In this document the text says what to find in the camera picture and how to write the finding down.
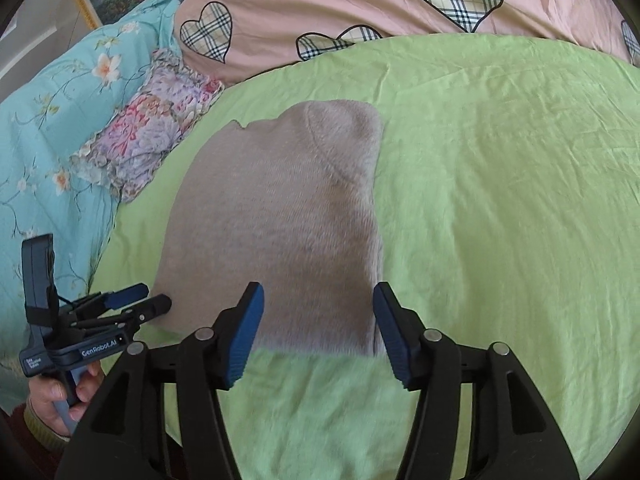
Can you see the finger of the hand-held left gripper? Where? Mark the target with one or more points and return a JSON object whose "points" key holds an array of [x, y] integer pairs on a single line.
{"points": [[155, 305], [127, 295]]}

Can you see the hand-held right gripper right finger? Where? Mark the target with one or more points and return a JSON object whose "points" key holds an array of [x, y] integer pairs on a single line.
{"points": [[395, 340]]}

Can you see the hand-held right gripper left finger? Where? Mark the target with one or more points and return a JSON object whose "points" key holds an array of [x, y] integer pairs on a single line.
{"points": [[245, 340]]}

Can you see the beige fuzzy sweater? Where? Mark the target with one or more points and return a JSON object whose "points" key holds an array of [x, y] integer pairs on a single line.
{"points": [[275, 210]]}

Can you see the person's left forearm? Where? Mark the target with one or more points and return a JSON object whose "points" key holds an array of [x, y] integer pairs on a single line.
{"points": [[30, 435]]}

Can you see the person's left hand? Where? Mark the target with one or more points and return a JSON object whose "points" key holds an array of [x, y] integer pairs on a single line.
{"points": [[47, 392]]}

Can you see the floral ruffled pillow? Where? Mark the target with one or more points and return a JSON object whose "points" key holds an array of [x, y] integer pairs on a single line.
{"points": [[145, 130]]}

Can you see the turquoise floral blanket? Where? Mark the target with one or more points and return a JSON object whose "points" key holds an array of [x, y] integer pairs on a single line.
{"points": [[50, 135]]}

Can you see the green bed sheet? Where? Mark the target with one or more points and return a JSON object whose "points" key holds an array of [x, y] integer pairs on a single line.
{"points": [[500, 185]]}

